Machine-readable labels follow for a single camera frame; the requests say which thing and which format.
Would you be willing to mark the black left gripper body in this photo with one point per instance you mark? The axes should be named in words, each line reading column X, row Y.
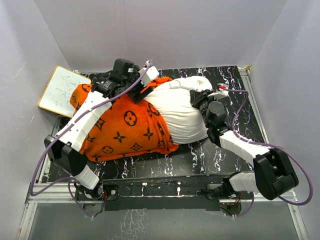
column 135, row 92

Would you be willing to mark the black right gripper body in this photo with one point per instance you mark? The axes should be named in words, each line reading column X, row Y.
column 202, row 103

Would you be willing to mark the white pillow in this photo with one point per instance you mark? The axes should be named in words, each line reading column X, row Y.
column 172, row 99

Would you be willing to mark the orange patterned plush pillowcase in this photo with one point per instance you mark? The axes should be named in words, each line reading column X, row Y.
column 127, row 130

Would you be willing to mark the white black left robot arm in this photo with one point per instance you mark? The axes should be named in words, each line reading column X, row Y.
column 63, row 149

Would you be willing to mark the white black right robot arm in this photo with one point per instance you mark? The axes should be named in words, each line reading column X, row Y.
column 273, row 173

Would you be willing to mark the small white dry-erase board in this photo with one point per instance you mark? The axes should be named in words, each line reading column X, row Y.
column 58, row 91

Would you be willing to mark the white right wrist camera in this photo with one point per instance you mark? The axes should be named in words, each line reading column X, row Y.
column 220, row 92

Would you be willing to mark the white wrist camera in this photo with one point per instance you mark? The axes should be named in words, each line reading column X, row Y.
column 148, row 73
column 220, row 92

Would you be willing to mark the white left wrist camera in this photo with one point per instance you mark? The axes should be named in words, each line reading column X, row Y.
column 148, row 73

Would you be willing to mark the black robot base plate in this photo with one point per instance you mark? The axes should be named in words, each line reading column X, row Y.
column 157, row 193

